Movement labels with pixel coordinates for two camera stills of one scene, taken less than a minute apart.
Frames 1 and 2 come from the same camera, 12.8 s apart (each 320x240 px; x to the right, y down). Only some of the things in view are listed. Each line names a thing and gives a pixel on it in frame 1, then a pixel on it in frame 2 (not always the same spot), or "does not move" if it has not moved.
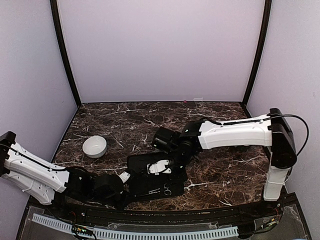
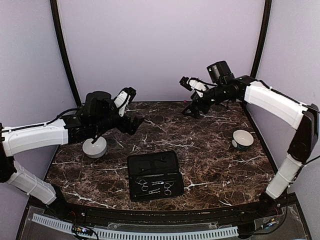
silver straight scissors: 150,192 -> 144,188
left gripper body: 101,198 -> 104,123
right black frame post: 260,48 does not move
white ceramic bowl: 95,147 does not move
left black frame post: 56,18 does not move
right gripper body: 180,159 -> 219,94
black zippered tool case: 143,186 does not move
